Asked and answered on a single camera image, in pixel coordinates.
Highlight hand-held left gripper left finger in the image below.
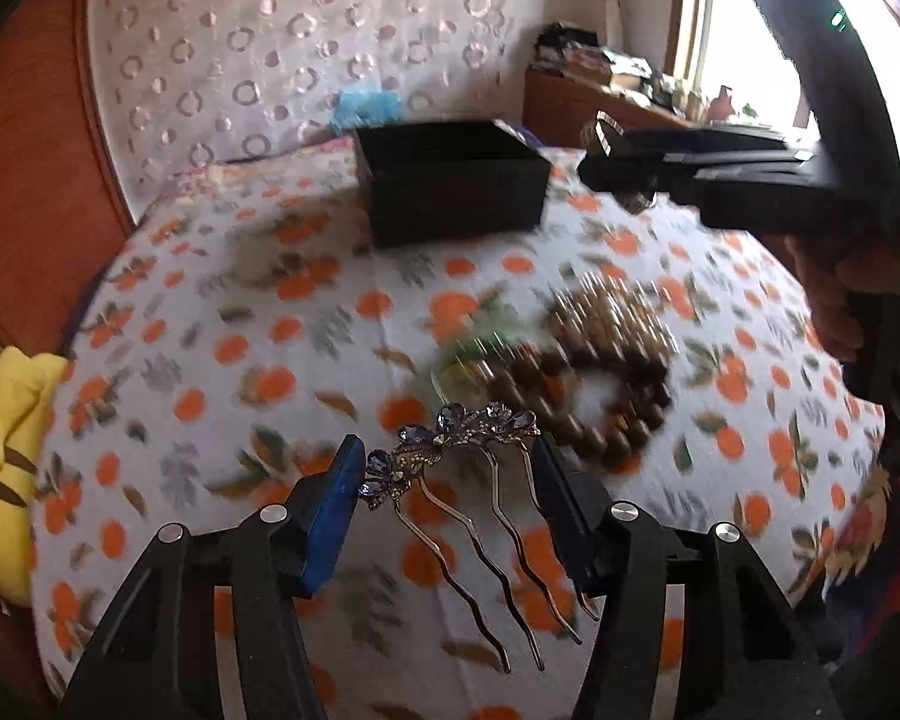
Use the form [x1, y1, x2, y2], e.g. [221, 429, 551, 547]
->
[60, 435, 368, 720]

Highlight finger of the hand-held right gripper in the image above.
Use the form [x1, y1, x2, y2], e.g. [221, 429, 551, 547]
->
[577, 150, 721, 212]
[591, 112, 818, 166]

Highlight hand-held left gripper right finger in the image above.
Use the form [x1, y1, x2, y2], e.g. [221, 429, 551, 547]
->
[529, 435, 845, 720]

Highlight dark wooden bead bracelet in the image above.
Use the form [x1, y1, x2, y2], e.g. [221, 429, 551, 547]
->
[495, 345, 676, 473]

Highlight jeweled metal hair comb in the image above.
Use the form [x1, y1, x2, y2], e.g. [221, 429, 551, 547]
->
[360, 403, 605, 674]

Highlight light wooden bead string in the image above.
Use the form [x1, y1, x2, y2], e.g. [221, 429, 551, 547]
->
[544, 277, 680, 368]

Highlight black jewelry box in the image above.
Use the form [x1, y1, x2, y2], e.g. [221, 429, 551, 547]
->
[352, 118, 554, 248]

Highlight green bangle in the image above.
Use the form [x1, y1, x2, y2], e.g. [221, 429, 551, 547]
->
[427, 311, 545, 406]

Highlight person's right hand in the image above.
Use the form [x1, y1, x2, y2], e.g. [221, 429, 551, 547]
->
[784, 234, 854, 362]

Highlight wooden window cabinet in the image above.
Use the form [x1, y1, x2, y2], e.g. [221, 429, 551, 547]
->
[523, 64, 796, 151]

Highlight window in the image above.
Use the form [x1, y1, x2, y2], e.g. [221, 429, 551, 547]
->
[667, 0, 900, 188]

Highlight pile of clothes and books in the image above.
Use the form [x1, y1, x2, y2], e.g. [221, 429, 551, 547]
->
[532, 26, 691, 110]

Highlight orange fruit print cloth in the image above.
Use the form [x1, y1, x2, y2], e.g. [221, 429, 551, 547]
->
[30, 146, 893, 720]

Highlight blue ruffled fabric bundle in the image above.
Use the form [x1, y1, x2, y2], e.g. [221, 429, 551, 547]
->
[330, 88, 407, 133]

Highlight dark blue blanket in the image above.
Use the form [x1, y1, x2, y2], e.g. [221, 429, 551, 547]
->
[817, 457, 900, 720]

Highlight yellow plush toy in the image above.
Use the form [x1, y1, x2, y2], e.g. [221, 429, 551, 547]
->
[0, 349, 68, 608]

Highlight circle pattern sheer curtain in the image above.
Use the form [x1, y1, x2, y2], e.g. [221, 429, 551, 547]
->
[86, 0, 608, 188]

